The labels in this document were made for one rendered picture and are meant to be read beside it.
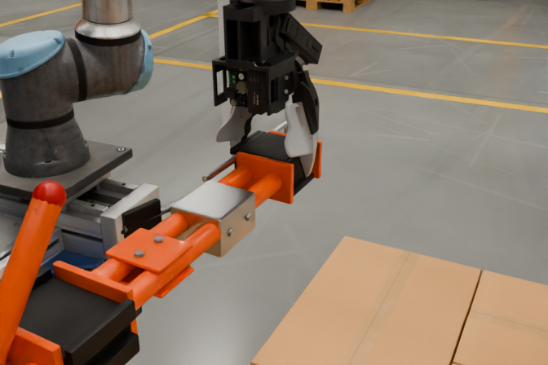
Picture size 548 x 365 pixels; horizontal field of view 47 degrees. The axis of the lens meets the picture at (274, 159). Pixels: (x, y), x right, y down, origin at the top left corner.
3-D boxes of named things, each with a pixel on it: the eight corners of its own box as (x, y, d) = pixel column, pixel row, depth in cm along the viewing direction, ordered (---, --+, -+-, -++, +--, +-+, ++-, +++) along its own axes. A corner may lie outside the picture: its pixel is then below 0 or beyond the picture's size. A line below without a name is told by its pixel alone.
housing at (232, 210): (223, 260, 64) (222, 221, 62) (170, 242, 67) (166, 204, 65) (258, 228, 69) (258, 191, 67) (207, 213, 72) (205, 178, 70)
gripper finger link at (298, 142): (287, 192, 72) (258, 116, 70) (310, 172, 76) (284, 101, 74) (311, 188, 70) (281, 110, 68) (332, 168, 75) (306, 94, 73)
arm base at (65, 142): (-15, 169, 115) (-25, 117, 110) (44, 139, 127) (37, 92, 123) (51, 183, 109) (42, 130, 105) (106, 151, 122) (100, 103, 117)
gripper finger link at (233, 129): (196, 161, 77) (218, 98, 72) (223, 145, 81) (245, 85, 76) (217, 175, 76) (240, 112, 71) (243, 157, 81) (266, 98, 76)
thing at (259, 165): (290, 204, 73) (291, 166, 71) (236, 191, 77) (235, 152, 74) (321, 177, 80) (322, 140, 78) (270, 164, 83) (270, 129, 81)
